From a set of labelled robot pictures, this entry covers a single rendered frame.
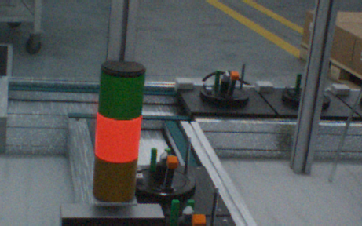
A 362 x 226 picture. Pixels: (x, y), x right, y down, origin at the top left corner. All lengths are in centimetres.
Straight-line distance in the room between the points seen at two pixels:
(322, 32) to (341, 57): 415
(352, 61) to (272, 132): 388
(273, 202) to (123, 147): 106
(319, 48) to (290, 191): 36
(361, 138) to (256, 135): 30
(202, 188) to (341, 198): 45
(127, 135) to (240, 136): 125
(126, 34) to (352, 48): 515
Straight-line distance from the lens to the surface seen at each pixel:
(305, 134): 204
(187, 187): 161
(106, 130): 87
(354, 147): 223
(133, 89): 86
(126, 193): 90
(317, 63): 199
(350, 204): 197
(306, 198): 195
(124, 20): 88
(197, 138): 197
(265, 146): 214
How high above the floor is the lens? 166
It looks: 19 degrees down
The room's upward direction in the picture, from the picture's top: 6 degrees clockwise
